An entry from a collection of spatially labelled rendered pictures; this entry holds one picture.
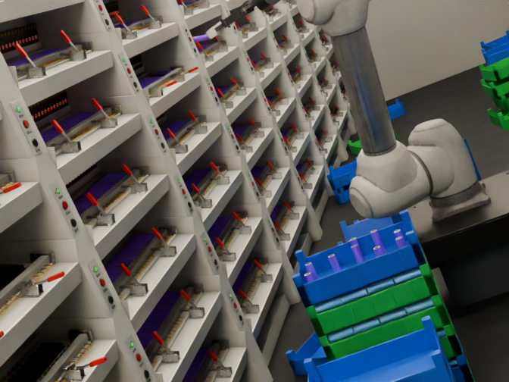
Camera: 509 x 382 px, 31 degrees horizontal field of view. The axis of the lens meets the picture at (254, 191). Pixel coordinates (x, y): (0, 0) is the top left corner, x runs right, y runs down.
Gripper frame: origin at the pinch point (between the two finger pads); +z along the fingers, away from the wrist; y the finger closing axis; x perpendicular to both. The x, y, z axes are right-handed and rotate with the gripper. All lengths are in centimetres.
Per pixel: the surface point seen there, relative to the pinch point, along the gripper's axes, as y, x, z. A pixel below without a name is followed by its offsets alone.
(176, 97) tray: 26.4, 10.9, 17.0
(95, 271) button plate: 129, 32, 20
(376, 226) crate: -30, 95, -1
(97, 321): 134, 41, 24
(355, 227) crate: -31, 92, 7
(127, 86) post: 64, 1, 14
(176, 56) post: -6.3, -0.9, 19.4
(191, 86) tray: 6.6, 10.7, 16.9
